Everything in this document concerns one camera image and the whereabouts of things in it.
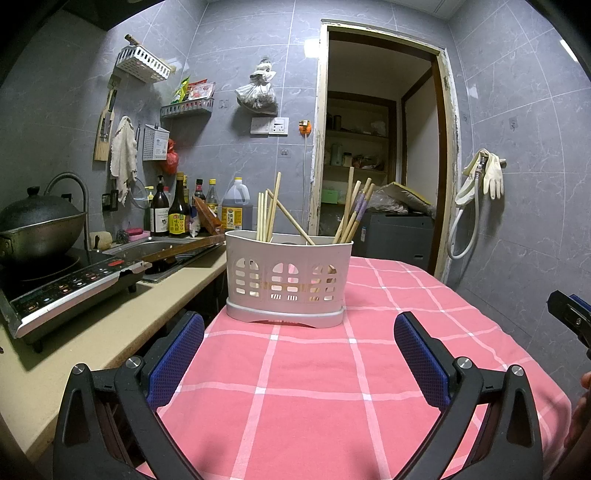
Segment large cooking oil jug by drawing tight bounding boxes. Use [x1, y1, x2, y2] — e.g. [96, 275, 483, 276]
[221, 177, 252, 232]

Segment white plastic utensil holder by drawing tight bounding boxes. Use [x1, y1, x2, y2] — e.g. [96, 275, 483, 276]
[225, 230, 355, 329]

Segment grey wall utensil box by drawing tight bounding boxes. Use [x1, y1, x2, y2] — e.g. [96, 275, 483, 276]
[141, 123, 170, 162]

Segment dark sauce bottle yellow label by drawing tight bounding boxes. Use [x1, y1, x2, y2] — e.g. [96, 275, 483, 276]
[168, 172, 191, 238]

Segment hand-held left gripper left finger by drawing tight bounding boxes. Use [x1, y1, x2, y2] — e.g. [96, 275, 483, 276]
[52, 311, 206, 480]

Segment yellow green snack packet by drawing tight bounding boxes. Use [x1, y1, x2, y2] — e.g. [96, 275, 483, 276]
[171, 75, 191, 104]

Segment yellowish woven sack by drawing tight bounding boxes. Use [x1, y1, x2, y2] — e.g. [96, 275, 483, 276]
[376, 181, 436, 217]

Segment grey cabinet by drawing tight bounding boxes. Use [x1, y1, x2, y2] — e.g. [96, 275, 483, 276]
[357, 211, 438, 274]

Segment pale wooden door frame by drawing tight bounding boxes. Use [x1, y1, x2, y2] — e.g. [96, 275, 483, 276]
[308, 19, 463, 284]

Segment pink checked tablecloth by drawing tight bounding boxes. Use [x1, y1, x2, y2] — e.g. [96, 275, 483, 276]
[136, 256, 572, 480]

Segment wooden storage shelf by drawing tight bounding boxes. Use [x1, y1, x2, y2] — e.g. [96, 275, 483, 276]
[324, 91, 399, 186]

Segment small clear bottle yellow cap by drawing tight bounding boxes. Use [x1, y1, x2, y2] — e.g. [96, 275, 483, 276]
[143, 185, 156, 232]

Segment white wall switch panel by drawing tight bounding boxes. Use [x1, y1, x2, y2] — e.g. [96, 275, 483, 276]
[250, 116, 290, 137]

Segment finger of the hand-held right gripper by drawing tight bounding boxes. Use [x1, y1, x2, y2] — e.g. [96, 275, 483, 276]
[569, 294, 591, 320]
[546, 290, 591, 360]

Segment black induction cooker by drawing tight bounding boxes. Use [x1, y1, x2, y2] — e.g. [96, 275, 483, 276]
[0, 255, 153, 354]

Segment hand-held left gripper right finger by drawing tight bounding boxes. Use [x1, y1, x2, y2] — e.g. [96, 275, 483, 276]
[394, 311, 544, 480]

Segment brown wooden plank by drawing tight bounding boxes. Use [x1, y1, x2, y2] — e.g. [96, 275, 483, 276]
[140, 233, 225, 265]

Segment red plastic bag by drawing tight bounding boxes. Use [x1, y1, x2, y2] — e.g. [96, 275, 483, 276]
[165, 137, 180, 175]

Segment black range hood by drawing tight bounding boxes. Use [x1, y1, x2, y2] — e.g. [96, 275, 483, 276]
[41, 0, 206, 32]

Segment hanging clear plastic bag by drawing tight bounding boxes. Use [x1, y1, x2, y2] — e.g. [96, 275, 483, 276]
[235, 59, 279, 114]

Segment metal sink faucet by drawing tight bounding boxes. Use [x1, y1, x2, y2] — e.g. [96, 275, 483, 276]
[45, 172, 92, 252]

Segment dark pump bottle white label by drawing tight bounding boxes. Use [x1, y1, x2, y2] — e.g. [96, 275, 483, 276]
[150, 174, 171, 237]

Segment grey wall rack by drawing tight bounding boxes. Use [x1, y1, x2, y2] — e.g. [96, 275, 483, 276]
[160, 98, 216, 119]

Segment red snack packet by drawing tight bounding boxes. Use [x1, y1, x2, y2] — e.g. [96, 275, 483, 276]
[187, 80, 218, 101]

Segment cream rubber gloves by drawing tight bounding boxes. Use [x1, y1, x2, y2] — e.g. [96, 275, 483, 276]
[482, 153, 507, 200]

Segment beige kitchen counter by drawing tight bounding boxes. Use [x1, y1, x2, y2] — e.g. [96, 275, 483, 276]
[0, 235, 228, 464]

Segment white shower hose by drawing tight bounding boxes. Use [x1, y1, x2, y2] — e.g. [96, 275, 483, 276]
[446, 148, 491, 260]

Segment steel sink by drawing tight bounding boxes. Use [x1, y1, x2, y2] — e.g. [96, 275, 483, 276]
[102, 234, 225, 283]

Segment metal wok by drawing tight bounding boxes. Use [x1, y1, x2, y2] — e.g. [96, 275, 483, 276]
[0, 210, 88, 268]

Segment bundle of purple-banded chopsticks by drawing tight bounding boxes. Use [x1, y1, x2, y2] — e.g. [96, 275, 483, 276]
[332, 166, 377, 245]

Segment white wall basket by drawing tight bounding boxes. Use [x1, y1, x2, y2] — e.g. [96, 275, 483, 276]
[115, 46, 172, 85]

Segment crumpled clear plastic bag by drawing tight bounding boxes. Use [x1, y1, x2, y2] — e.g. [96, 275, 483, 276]
[366, 191, 411, 214]

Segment dark wok lid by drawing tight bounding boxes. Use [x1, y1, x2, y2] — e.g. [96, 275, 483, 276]
[0, 186, 83, 232]

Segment white hanging rag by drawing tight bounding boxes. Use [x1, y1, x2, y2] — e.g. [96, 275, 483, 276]
[109, 115, 140, 207]

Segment wooden cutting board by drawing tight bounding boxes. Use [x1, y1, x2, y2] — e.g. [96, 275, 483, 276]
[93, 75, 123, 162]

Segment person's right hand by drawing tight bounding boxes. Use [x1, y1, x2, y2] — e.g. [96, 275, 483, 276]
[564, 370, 591, 450]

